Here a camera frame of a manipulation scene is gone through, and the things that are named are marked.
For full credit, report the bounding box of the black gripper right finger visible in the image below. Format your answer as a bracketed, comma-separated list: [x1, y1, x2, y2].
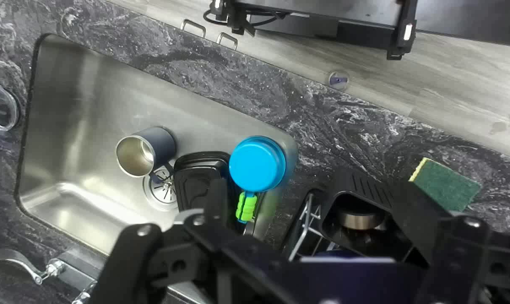
[390, 184, 510, 304]

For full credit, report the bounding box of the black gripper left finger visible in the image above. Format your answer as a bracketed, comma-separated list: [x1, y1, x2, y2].
[91, 174, 279, 304]

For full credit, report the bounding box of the dark blue steel mug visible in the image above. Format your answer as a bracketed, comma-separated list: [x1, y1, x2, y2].
[115, 127, 177, 178]

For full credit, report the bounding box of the round sink drain strainer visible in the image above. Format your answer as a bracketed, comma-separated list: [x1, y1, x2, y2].
[142, 167, 177, 206]

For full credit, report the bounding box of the black dish rack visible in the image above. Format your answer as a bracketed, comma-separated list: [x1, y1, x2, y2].
[284, 169, 427, 267]

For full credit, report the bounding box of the chrome sink faucet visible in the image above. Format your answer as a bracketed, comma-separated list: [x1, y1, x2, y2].
[0, 248, 98, 304]

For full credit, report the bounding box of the stainless steel sink basin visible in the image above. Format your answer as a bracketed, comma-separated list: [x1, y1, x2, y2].
[19, 36, 297, 254]

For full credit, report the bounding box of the green yellow sponge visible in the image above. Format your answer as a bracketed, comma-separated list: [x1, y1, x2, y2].
[409, 157, 481, 213]

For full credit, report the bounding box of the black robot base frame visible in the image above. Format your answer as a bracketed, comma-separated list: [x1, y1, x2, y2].
[203, 0, 419, 61]

